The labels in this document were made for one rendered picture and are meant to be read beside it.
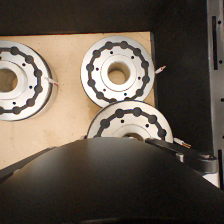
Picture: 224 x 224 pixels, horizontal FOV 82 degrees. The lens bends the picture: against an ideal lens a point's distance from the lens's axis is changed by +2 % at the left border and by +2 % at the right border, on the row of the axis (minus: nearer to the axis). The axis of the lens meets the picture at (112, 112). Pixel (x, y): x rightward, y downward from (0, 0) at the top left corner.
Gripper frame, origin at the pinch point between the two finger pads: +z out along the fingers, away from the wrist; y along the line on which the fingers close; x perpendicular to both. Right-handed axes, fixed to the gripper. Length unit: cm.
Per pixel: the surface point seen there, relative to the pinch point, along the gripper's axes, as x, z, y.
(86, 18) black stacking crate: 16.1, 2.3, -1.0
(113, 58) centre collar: 10.7, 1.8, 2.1
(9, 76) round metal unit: 9.7, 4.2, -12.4
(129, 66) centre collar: 9.6, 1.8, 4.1
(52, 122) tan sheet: 2.6, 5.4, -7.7
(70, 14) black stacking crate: 16.1, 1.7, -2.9
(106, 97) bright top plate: 5.8, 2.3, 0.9
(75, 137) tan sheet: 0.0, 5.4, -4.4
